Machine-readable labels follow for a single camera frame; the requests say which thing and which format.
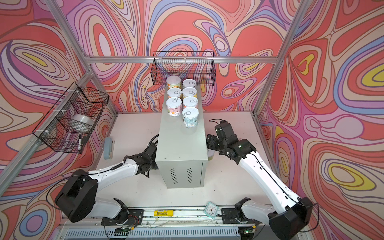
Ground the black wire basket rear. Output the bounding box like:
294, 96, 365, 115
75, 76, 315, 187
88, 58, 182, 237
151, 50, 216, 86

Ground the green label can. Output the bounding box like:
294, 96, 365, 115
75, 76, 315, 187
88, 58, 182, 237
207, 149, 215, 161

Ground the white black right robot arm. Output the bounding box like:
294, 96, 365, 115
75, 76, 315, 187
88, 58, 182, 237
206, 120, 314, 240

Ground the black wire basket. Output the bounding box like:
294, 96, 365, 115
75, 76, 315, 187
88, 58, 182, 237
151, 50, 216, 86
32, 83, 109, 154

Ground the can one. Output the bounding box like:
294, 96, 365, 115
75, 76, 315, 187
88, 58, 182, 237
166, 97, 182, 117

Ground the green circuit board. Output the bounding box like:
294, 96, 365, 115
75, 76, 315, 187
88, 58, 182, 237
114, 228, 134, 237

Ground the white vented cable duct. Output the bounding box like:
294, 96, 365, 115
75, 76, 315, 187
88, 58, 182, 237
57, 227, 240, 240

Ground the pink label can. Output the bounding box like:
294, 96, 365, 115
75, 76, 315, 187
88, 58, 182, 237
183, 96, 199, 108
167, 88, 182, 98

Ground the silver tape roll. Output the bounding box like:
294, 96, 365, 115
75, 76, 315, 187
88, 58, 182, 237
72, 114, 94, 126

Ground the black marker pen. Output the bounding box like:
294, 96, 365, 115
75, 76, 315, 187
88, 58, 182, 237
78, 135, 82, 152

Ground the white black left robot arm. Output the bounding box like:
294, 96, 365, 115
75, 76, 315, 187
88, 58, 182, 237
55, 141, 158, 225

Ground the orange fruit can plastic lid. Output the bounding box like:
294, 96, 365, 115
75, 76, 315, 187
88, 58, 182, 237
166, 76, 181, 89

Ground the blue can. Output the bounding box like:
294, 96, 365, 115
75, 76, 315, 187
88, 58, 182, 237
182, 107, 199, 128

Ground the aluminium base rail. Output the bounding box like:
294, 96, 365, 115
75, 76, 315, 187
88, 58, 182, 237
59, 206, 264, 230

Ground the teal alarm clock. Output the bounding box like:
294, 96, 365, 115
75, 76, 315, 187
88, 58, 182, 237
204, 202, 219, 219

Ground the grey metal cabinet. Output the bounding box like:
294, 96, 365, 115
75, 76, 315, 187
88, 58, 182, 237
156, 88, 208, 189

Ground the black wire basket left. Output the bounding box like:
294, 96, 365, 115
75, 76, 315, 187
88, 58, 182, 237
32, 83, 109, 154

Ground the white brown label can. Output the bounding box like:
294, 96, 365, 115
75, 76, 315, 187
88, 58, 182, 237
183, 79, 197, 88

